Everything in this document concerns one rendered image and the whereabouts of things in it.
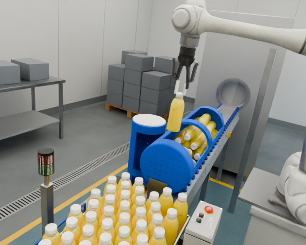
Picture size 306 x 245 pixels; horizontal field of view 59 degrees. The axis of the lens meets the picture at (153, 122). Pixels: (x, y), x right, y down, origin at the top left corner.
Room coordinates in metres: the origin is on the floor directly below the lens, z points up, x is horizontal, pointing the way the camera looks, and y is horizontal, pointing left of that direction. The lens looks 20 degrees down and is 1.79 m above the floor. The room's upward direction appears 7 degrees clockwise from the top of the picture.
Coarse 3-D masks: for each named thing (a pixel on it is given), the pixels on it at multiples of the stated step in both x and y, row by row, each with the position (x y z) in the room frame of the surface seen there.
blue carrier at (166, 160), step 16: (192, 112) 1.88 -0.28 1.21; (208, 112) 2.02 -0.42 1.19; (160, 144) 1.24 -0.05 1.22; (176, 144) 1.24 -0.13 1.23; (208, 144) 1.54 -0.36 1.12; (144, 160) 1.27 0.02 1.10; (160, 160) 1.23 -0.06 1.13; (176, 160) 1.20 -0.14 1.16; (192, 160) 1.23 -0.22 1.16; (144, 176) 1.26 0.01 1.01; (160, 176) 1.23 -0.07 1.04; (176, 176) 1.20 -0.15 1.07; (192, 176) 1.24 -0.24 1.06
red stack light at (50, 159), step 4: (40, 156) 0.93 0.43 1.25; (44, 156) 0.93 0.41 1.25; (48, 156) 0.94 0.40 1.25; (52, 156) 0.95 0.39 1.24; (40, 160) 0.93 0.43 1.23; (44, 160) 0.93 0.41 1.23; (48, 160) 0.94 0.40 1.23; (52, 160) 0.95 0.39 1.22; (44, 164) 0.93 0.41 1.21; (48, 164) 0.94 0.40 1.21
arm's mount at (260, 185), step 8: (256, 168) 1.49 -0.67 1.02; (256, 176) 1.39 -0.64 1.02; (264, 176) 1.40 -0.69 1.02; (272, 176) 1.42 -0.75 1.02; (248, 184) 1.30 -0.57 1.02; (256, 184) 1.31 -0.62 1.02; (264, 184) 1.32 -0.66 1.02; (272, 184) 1.33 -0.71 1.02; (240, 192) 1.21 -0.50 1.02; (248, 192) 1.22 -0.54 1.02; (256, 192) 1.23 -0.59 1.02; (264, 192) 1.24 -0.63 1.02; (272, 192) 1.25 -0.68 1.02; (248, 200) 1.15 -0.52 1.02; (256, 200) 1.16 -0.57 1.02; (264, 200) 1.17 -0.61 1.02; (264, 208) 1.11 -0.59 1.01; (272, 208) 1.11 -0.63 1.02; (280, 208) 1.12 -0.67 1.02; (288, 216) 1.06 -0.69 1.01; (304, 224) 1.03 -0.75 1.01
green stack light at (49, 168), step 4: (40, 164) 0.93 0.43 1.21; (52, 164) 0.95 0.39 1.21; (40, 168) 0.93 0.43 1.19; (44, 168) 0.93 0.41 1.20; (48, 168) 0.94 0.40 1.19; (52, 168) 0.95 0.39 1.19; (40, 172) 0.93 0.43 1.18; (44, 172) 0.93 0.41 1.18; (48, 172) 0.94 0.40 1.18; (52, 172) 0.95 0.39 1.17
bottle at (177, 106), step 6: (174, 102) 1.31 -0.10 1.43; (180, 102) 1.30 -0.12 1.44; (174, 108) 1.30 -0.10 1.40; (180, 108) 1.30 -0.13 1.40; (174, 114) 1.30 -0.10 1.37; (180, 114) 1.30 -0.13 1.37; (168, 120) 1.32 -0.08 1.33; (174, 120) 1.30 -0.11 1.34; (180, 120) 1.31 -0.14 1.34; (168, 126) 1.31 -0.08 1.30; (174, 126) 1.30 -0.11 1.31; (180, 126) 1.32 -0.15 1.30
